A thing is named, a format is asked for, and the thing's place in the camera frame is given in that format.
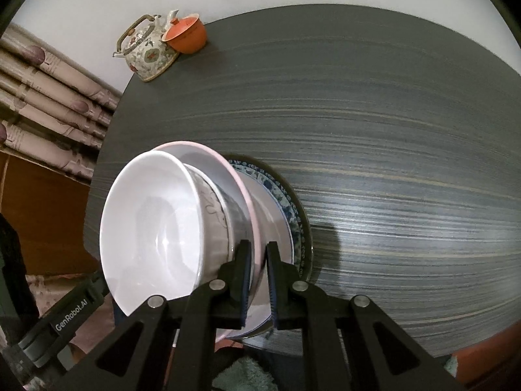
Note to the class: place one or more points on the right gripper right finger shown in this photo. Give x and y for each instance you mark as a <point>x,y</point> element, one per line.
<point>284,301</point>

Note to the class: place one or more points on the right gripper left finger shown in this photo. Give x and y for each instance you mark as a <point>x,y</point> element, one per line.
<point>233,300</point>

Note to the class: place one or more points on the white bowl Rabbit pink base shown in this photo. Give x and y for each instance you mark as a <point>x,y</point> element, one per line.
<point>223,226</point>

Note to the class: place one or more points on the white bowl Dog blue base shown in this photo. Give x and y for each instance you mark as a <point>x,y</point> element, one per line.
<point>150,232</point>

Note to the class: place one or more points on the pink bowl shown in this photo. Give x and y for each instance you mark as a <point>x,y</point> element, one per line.
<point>222,173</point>

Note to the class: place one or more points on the beige patterned curtain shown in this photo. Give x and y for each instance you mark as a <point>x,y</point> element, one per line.
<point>52,111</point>

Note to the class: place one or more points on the orange lidded cup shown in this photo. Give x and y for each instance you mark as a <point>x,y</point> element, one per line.
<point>186,35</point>

